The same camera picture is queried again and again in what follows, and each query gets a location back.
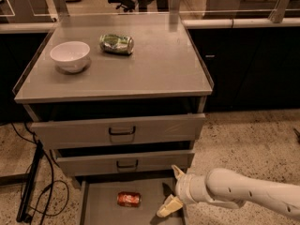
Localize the right metal post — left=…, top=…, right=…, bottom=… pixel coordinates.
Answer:
left=268, top=0, right=290, bottom=23

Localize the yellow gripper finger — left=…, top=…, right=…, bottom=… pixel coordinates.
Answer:
left=157, top=195, right=183, bottom=218
left=172, top=165, right=185, bottom=180

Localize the grey drawer cabinet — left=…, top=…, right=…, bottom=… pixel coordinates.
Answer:
left=15, top=13, right=213, bottom=182

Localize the black floor cable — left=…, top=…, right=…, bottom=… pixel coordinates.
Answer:
left=10, top=122, right=70, bottom=225

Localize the top grey drawer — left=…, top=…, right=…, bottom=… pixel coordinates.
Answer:
left=32, top=113, right=205, bottom=149

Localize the white bowl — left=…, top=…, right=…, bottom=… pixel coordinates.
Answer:
left=50, top=41, right=90, bottom=73

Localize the red coke can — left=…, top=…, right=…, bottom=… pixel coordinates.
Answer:
left=117, top=191, right=142, bottom=207

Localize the bottom grey drawer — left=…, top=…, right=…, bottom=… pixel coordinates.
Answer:
left=77, top=177, right=188, bottom=225

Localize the grey drawer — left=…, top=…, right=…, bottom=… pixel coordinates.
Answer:
left=77, top=177, right=188, bottom=225
left=57, top=150, right=194, bottom=176
left=32, top=113, right=205, bottom=149

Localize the middle metal post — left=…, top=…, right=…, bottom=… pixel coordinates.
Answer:
left=169, top=0, right=181, bottom=23

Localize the black drawer handle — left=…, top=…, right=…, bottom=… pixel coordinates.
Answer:
left=108, top=126, right=136, bottom=136
left=116, top=159, right=139, bottom=169

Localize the black top drawer handle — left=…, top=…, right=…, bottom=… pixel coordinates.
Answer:
left=108, top=126, right=136, bottom=136

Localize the green soda can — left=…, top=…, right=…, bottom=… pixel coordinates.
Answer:
left=99, top=34, right=134, bottom=55

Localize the black floor bar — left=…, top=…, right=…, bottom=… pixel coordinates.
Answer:
left=16, top=142, right=43, bottom=222

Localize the left metal post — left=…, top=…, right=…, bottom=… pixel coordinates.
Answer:
left=53, top=0, right=69, bottom=17

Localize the metal post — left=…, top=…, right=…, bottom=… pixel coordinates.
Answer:
left=169, top=0, right=181, bottom=23
left=53, top=0, right=69, bottom=17
left=268, top=0, right=290, bottom=23

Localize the grey background desk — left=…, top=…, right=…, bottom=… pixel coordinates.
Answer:
left=203, top=0, right=278, bottom=20

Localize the black middle drawer handle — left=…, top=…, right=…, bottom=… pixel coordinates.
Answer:
left=116, top=159, right=139, bottom=169

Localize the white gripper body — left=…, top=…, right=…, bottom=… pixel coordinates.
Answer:
left=175, top=174, right=209, bottom=204

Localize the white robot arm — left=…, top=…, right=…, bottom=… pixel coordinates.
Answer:
left=157, top=165, right=300, bottom=220

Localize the middle grey drawer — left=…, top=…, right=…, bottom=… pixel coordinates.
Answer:
left=57, top=150, right=194, bottom=176

